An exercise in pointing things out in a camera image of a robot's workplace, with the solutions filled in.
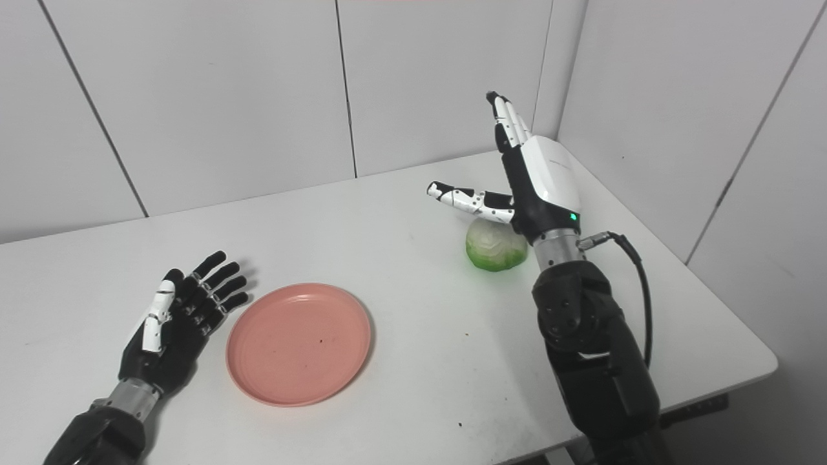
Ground black table frame bar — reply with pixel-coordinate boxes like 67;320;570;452
658;392;730;430

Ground pink round plate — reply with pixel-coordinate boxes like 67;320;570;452
225;282;373;408

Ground green white cabbage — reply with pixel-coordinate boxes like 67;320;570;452
465;217;529;273

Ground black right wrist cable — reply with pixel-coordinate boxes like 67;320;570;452
577;231;653;370

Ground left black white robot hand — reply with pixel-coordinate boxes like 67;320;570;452
118;251;250;395

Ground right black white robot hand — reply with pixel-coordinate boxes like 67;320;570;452
426;91;582;246

